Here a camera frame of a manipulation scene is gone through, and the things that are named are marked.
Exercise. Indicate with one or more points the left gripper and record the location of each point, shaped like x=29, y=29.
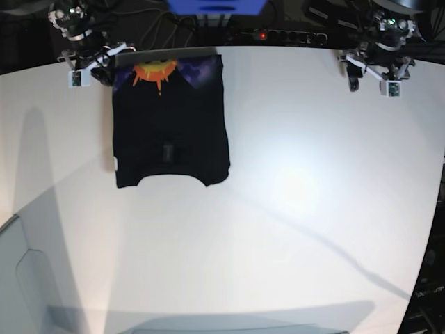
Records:
x=382, y=64

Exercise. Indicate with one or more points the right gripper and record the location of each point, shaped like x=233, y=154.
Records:
x=94, y=52

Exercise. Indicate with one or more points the black T-shirt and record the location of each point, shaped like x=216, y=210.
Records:
x=169, y=119

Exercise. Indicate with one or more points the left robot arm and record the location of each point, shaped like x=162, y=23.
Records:
x=383, y=28

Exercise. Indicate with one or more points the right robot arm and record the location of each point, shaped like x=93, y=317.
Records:
x=87, y=27

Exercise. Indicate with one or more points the blue box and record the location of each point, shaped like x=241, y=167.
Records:
x=217, y=7

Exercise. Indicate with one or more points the black power strip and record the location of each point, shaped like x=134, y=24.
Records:
x=288, y=38

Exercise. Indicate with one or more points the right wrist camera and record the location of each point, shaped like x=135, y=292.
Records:
x=79, y=78

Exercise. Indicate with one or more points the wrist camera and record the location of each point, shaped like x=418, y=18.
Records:
x=391, y=88
x=79, y=78

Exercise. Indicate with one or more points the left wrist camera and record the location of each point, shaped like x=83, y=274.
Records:
x=391, y=88

